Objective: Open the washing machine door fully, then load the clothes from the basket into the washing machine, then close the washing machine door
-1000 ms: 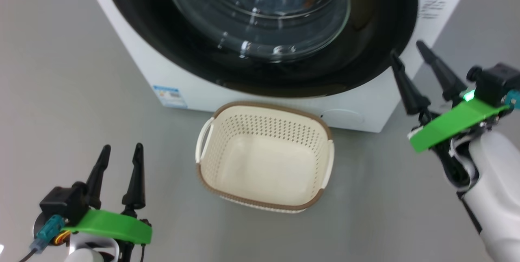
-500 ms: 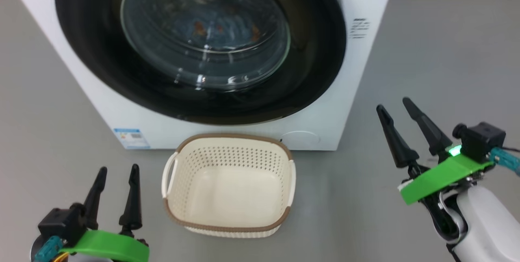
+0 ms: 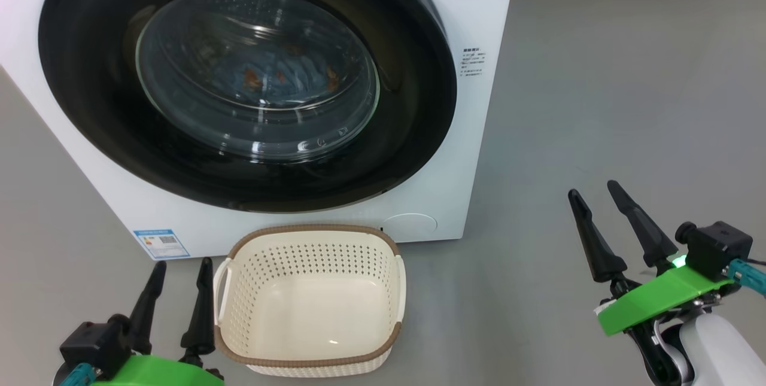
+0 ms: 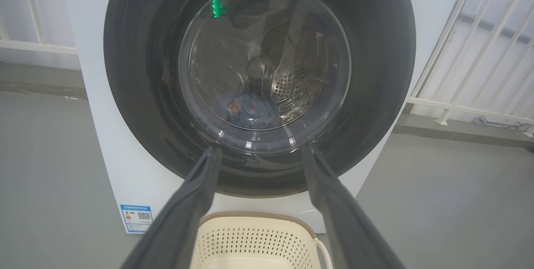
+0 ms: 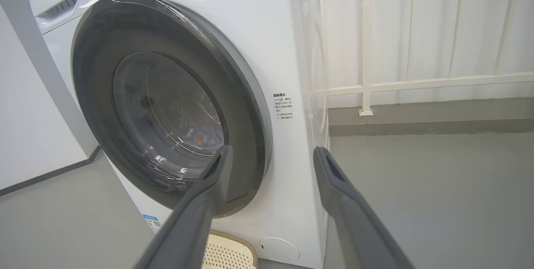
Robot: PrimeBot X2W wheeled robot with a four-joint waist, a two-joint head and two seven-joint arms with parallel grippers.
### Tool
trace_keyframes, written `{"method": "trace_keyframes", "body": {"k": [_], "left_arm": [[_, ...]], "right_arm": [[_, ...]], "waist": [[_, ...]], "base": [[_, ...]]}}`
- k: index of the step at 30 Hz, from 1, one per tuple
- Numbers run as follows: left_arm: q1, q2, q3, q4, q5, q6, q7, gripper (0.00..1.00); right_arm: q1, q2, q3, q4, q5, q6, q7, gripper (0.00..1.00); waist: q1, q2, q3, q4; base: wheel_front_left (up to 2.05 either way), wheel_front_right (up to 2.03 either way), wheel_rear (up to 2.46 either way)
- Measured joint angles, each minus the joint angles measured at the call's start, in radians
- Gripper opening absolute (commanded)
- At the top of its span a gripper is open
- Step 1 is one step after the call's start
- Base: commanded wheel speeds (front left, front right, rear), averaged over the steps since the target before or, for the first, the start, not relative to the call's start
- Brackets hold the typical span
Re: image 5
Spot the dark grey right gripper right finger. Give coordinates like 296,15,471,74
313,147,414,269

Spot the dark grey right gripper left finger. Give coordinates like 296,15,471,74
133,145,233,269

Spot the round dark washing machine door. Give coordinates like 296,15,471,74
71,0,272,219

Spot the cream perforated laundry basket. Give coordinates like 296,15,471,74
202,231,259,269

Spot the white front-load washing machine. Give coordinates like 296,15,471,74
25,0,330,269

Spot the blue energy label sticker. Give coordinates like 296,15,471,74
143,214,161,234

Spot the small text instruction label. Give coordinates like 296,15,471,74
273,93,294,120

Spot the white metal railing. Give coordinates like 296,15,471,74
311,0,534,116

